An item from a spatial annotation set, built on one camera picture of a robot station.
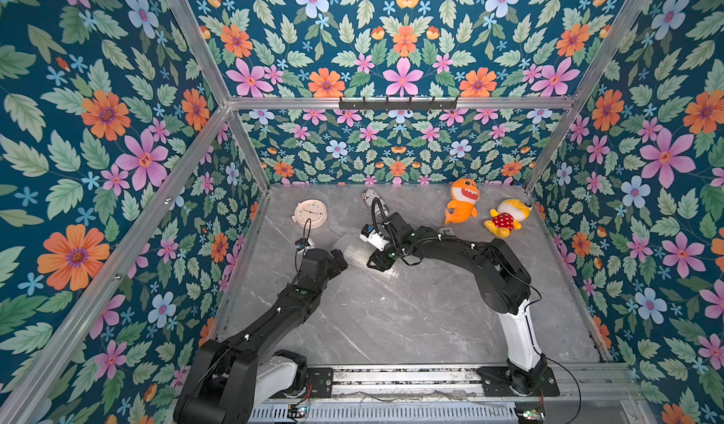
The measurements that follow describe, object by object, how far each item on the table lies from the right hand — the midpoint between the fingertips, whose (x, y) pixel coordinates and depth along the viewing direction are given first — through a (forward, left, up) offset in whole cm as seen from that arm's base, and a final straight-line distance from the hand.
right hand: (380, 252), depth 96 cm
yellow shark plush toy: (+16, -46, +1) cm, 49 cm away
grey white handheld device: (+10, -24, 0) cm, 26 cm away
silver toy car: (+27, +6, 0) cm, 28 cm away
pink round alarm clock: (+20, +29, 0) cm, 35 cm away
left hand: (-5, +14, +6) cm, 16 cm away
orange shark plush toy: (+25, -32, +4) cm, 41 cm away
